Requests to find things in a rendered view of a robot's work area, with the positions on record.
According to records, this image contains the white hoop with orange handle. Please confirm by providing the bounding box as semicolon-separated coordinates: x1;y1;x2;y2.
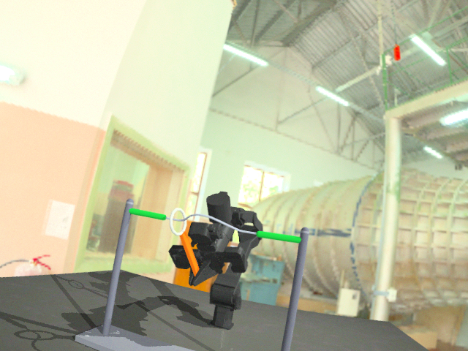
170;208;199;275

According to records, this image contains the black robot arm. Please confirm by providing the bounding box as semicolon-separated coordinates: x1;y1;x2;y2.
187;191;263;330

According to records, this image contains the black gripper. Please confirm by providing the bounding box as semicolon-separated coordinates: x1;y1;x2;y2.
168;232;248;287

